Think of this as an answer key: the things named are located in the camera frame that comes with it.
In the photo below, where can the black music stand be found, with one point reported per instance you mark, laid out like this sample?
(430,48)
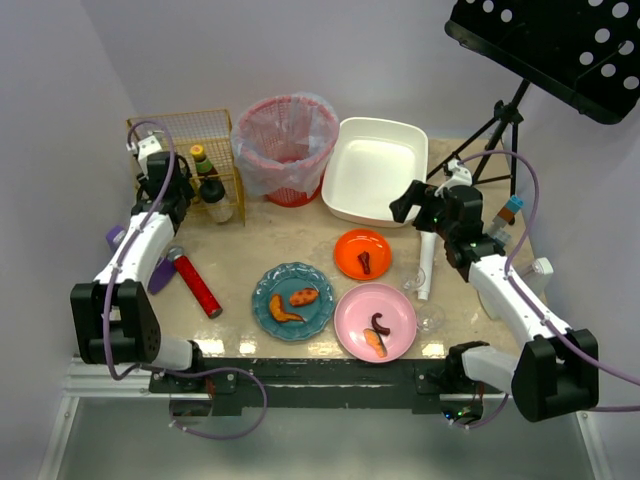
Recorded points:
(584,53)

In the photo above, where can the white rectangular basin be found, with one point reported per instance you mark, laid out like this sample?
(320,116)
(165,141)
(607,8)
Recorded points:
(372,164)

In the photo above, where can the red mesh waste basket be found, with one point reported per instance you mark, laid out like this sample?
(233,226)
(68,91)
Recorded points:
(285,145)

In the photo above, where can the pink plate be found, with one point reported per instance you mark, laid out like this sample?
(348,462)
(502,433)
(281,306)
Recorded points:
(379,307)

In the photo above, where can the clear glass cup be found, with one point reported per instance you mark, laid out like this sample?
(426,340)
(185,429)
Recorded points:
(412,279)

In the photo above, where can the toy block stack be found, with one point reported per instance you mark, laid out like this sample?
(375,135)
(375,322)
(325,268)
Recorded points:
(505,216)

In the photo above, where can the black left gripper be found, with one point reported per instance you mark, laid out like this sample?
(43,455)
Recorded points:
(157,167)

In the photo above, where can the clear plastic bin liner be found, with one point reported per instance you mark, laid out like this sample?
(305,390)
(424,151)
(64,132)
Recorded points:
(270,150)

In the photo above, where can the red glitter microphone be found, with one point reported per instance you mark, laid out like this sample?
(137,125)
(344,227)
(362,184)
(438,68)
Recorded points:
(195,283)

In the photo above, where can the teal ornate plate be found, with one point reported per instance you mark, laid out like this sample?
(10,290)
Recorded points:
(285,279)

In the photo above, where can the clear black-lidded shaker jar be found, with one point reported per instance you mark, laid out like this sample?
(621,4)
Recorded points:
(213,194)

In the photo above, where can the dark red meat piece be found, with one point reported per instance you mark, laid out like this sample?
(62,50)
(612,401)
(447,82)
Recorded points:
(364,261)

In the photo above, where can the fried chicken wing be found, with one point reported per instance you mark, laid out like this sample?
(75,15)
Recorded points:
(279,313)

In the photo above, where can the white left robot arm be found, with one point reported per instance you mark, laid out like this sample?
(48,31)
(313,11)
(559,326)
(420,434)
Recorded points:
(113,317)

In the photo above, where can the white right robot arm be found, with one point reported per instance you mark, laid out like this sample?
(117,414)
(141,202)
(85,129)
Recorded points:
(553,374)

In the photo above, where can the orange fried food piece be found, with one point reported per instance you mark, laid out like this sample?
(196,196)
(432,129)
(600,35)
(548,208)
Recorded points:
(303,297)

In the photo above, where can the gold wire rack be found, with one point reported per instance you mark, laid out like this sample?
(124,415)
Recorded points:
(210,128)

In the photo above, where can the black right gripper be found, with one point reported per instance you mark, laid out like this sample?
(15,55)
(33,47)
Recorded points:
(426,201)

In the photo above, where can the white microphone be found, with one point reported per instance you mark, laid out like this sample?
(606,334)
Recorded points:
(427,251)

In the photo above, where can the salmon slice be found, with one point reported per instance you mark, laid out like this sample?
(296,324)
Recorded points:
(374,340)

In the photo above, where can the green yellow-capped sauce bottle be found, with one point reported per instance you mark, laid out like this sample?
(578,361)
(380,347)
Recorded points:
(205,169)

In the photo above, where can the orange plate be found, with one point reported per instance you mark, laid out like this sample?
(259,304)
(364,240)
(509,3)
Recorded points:
(355,241)

